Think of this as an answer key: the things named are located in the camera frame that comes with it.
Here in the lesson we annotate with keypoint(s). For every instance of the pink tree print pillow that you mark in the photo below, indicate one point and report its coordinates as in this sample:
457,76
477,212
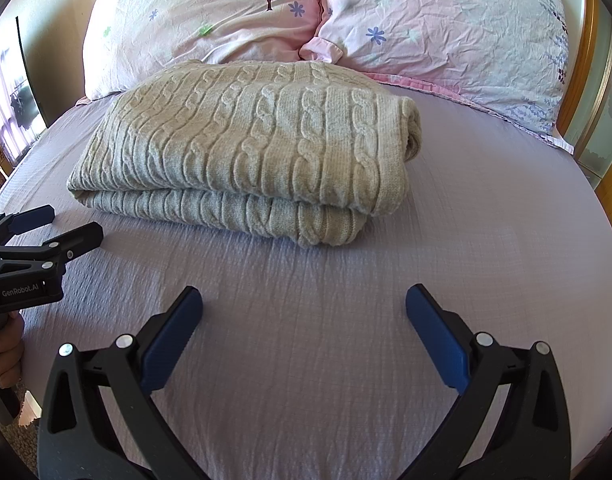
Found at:
200,15

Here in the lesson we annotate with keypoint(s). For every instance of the person's left hand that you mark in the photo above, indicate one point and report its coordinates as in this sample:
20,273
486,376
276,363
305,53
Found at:
9,347

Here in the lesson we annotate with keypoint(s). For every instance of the lilac bed sheet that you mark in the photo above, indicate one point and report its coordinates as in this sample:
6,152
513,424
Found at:
306,260

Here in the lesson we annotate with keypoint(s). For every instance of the dark television screen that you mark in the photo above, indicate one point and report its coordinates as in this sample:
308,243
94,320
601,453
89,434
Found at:
13,80

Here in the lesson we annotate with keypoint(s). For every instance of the wooden headboard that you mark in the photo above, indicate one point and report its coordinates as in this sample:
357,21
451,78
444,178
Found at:
581,60

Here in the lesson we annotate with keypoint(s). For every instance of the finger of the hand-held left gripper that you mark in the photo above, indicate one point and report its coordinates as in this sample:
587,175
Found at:
80,240
33,219

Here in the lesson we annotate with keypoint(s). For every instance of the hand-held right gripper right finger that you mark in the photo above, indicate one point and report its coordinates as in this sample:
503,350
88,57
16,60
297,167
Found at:
438,340

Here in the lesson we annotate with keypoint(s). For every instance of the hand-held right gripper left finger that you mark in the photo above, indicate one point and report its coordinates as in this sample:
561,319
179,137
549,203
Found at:
171,340

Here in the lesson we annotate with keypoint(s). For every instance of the pink floral pillow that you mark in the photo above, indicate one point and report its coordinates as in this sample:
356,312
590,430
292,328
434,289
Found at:
446,35

